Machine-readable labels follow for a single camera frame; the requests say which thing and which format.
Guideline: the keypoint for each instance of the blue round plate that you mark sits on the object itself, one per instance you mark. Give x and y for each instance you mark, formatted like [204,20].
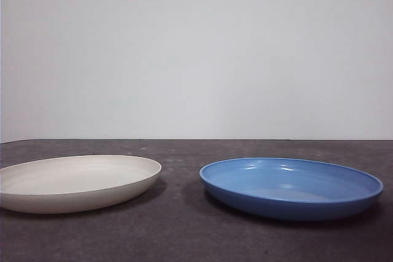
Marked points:
[288,203]

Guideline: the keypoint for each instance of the white round plate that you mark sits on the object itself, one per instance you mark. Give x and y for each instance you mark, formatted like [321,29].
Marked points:
[76,182]

